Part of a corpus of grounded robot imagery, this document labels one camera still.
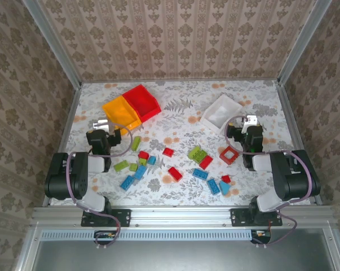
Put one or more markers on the long green lego brick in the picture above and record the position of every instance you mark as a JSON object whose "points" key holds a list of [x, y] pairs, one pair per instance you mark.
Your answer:
{"points": [[136, 143], [121, 166]]}

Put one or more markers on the white plastic bin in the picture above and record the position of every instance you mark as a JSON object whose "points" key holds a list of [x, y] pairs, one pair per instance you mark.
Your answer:
{"points": [[220, 114]]}

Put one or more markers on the orange plastic bin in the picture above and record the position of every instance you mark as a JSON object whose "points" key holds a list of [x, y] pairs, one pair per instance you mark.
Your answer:
{"points": [[121, 113]]}

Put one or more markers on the red square frame lego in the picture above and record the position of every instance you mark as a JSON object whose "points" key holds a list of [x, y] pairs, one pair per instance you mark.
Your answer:
{"points": [[222, 155]]}

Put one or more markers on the small green lego brick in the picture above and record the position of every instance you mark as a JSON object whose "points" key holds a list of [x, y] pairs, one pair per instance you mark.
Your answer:
{"points": [[133, 167], [142, 161]]}

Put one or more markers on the red plastic bin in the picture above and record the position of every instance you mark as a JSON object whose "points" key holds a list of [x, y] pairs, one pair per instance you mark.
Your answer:
{"points": [[143, 103]]}

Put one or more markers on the long blue lego brick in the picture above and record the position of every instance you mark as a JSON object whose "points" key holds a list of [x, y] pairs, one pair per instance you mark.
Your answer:
{"points": [[127, 183], [200, 174], [140, 172], [213, 186]]}

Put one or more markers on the small red lego brick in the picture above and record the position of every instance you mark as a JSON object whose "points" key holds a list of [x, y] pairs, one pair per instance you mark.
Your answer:
{"points": [[225, 178]]}

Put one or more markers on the blue sloped lego piece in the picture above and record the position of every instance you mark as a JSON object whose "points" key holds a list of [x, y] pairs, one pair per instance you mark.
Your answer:
{"points": [[225, 188]]}

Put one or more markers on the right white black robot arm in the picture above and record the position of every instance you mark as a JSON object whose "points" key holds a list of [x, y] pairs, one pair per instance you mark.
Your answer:
{"points": [[291, 180]]}

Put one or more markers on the large green lego brick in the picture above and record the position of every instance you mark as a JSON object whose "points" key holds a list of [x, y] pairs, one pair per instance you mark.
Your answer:
{"points": [[197, 154]]}

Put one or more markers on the small blue lego brick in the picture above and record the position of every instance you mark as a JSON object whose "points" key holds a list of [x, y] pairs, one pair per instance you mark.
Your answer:
{"points": [[151, 160]]}

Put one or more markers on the black connector port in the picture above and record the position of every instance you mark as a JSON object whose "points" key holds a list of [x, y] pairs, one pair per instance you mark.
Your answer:
{"points": [[103, 237], [261, 236]]}

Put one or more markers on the grey metal sheet panel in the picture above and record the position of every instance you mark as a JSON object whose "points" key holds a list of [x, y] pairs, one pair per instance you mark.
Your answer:
{"points": [[186, 257]]}

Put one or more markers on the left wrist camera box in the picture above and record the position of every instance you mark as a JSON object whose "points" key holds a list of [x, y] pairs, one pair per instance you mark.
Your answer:
{"points": [[99, 123]]}

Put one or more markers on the aluminium table side rail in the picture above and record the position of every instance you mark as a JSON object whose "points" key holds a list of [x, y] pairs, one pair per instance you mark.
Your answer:
{"points": [[67, 127], [293, 127]]}

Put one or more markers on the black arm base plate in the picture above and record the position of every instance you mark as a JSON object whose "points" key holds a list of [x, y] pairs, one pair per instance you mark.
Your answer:
{"points": [[237, 217], [124, 217]]}

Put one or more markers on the wide aluminium mounting rail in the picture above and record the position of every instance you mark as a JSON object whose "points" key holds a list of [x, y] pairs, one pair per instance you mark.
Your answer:
{"points": [[181, 216]]}

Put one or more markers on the aluminium frame post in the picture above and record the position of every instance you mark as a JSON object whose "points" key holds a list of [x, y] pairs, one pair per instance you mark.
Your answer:
{"points": [[302, 42], [55, 45]]}

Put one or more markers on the aluminium lower frame bar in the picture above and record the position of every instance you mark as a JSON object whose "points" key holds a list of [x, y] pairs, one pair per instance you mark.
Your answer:
{"points": [[337, 248], [27, 251]]}

